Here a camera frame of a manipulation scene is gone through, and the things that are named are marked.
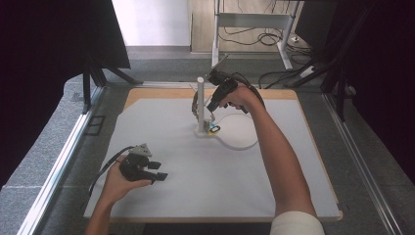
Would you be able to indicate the white metal desk frame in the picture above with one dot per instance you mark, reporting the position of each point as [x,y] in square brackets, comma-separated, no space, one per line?
[251,19]

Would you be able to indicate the black stand legs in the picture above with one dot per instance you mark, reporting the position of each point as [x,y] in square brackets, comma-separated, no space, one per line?
[339,81]
[98,76]

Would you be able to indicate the white key holder stand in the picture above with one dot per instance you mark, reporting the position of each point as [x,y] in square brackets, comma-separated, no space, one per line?
[238,130]

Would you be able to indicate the person's white sleeve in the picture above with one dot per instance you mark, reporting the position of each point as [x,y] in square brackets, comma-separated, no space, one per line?
[297,224]

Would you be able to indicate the aluminium rail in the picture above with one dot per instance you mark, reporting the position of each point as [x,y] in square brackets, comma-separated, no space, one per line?
[362,163]
[62,156]

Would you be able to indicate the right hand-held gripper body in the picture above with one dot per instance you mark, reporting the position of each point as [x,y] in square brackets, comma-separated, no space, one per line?
[223,88]

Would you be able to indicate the black curtain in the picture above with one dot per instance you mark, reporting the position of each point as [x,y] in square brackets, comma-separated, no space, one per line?
[39,65]
[385,81]

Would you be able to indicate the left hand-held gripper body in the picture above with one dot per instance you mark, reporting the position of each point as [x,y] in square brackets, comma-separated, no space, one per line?
[133,166]

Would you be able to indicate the white power strip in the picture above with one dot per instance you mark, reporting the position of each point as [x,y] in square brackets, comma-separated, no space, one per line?
[307,71]

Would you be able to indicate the person's left hand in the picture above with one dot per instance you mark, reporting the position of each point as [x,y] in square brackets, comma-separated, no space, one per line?
[119,186]

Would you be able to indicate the white table mat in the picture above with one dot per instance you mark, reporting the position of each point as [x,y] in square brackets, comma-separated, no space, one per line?
[195,169]

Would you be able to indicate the person's right hand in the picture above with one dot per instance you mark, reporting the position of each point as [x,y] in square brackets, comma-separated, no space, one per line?
[239,96]

